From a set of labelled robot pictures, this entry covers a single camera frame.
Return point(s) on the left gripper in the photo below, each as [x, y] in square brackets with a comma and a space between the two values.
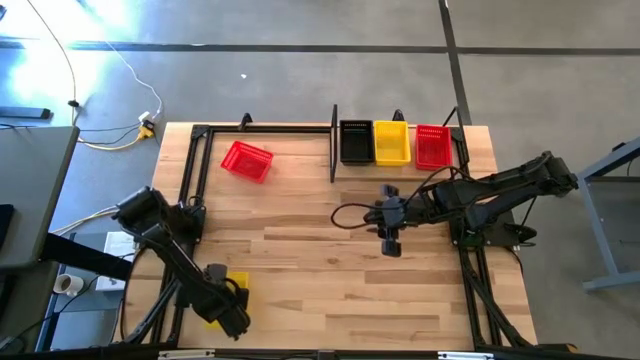
[217, 302]

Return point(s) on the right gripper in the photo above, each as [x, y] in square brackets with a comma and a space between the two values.
[400, 212]

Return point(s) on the yellow plastic basket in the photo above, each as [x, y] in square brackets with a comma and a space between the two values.
[392, 145]

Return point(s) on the black plastic basket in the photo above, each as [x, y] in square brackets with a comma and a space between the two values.
[356, 145]

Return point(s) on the red plastic basket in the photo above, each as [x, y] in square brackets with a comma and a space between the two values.
[247, 161]
[434, 147]

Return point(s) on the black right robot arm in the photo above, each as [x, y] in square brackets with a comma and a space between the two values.
[500, 185]

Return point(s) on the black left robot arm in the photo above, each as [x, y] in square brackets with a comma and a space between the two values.
[165, 245]

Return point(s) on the white paper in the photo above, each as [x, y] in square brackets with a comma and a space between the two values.
[120, 245]

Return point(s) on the black desk leg beam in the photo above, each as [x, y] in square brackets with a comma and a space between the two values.
[85, 257]

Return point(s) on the white cup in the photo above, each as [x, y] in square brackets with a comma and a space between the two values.
[70, 285]

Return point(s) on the yellow plug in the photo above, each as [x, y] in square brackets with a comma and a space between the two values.
[146, 131]

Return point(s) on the white power adapter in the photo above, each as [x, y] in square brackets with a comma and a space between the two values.
[144, 116]

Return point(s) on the grey desk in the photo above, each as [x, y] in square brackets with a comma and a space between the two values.
[30, 190]

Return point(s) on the silver metal bracket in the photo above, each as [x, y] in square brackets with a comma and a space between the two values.
[465, 356]
[187, 354]

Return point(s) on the black aluminium table frame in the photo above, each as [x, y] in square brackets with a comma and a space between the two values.
[200, 132]

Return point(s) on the grey metal table frame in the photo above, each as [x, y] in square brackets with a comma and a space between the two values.
[600, 225]

